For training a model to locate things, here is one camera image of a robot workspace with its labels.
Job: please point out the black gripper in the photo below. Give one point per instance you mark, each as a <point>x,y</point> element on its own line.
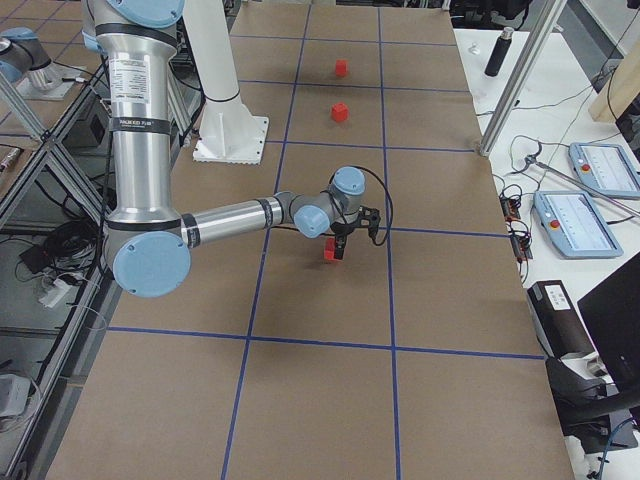
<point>343,230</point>

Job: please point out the red block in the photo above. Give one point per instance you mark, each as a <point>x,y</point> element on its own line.
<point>329,250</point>
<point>339,112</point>
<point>341,68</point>

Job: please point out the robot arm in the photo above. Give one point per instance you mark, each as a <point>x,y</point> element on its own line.
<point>23,55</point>
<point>149,243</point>

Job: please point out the white pillar with base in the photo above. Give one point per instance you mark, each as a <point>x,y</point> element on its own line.
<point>228,132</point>

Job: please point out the teach pendant near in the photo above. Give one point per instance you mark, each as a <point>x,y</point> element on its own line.
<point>575,226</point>

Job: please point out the teach pendant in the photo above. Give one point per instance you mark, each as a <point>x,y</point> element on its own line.
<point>606,168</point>
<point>575,226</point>

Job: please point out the black box with label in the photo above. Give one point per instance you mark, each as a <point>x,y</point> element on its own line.
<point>559,329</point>

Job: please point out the black water bottle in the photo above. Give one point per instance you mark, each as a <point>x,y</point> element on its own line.
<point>499,52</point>

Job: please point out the teach pendant far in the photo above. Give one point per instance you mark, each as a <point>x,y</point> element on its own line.
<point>606,168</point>

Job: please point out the black computer monitor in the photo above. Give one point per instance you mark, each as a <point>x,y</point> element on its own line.
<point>610,312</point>

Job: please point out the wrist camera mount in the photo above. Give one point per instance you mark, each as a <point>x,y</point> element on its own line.
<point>369,219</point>

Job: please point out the aluminium frame post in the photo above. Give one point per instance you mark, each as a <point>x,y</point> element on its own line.
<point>525,63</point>

